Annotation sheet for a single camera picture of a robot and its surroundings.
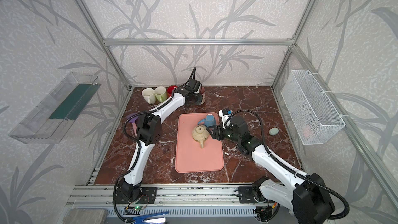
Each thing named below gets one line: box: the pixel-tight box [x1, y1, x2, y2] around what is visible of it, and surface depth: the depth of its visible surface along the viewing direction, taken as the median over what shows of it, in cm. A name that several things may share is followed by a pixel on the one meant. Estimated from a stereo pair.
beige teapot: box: [192, 124, 210, 149], surface depth 88 cm
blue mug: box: [197, 114, 217, 128], surface depth 93 cm
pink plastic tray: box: [174, 112, 225, 174], surface depth 88 cm
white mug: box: [141, 87, 157, 105], surface depth 107 cm
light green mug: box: [153, 86, 168, 104], surface depth 107 cm
